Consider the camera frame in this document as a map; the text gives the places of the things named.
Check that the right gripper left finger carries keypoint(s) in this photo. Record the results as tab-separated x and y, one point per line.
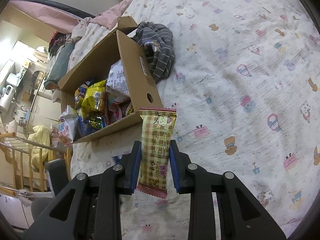
68	215

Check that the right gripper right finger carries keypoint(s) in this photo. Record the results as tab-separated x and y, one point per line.
241	215

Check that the white blue snack wrapper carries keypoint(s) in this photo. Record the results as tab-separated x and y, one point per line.
68	123

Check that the blue lonely god snack bag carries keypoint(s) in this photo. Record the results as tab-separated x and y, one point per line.
95	122

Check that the yellow chip bag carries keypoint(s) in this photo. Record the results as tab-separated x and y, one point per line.
94	100

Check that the brown cardboard box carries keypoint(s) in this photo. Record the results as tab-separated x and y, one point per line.
117	45

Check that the large white pink snack bag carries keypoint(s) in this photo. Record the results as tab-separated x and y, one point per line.
116	82

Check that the plaid beige snack bar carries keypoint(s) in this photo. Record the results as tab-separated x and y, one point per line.
157	129

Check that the red cartoon face snack bag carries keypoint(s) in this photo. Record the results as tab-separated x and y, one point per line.
117	107

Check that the wooden chair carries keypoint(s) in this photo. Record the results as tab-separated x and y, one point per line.
27	160

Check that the yellow cloth bundle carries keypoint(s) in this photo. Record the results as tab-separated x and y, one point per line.
40	135

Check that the white kitchen cabinet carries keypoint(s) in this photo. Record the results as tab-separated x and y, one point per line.
43	112

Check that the white water heater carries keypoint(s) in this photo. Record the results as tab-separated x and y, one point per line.
6	98

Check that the teal folded blanket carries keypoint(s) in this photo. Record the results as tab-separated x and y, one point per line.
59	68

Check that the pile of clothes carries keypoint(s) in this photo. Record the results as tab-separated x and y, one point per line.
58	39

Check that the white patterned bed quilt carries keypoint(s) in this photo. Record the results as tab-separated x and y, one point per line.
245	85

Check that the pink blanket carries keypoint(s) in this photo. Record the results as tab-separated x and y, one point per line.
64	18

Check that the grey striped cloth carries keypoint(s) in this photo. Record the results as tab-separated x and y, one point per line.
156	41

